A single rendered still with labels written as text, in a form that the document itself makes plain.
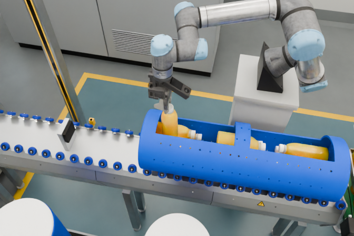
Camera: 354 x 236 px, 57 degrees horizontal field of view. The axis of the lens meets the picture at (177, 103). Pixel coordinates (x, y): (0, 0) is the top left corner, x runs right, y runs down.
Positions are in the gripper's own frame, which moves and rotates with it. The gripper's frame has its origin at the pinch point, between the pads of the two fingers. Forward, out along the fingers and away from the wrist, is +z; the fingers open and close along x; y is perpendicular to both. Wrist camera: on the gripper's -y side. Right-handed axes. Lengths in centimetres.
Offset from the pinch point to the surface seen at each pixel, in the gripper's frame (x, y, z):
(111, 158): 6, 29, 41
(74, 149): 4, 50, 42
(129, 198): 10, 22, 77
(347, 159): 4, -75, 10
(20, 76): -117, 181, 135
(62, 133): 5, 52, 27
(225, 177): 14.9, -27.9, 22.4
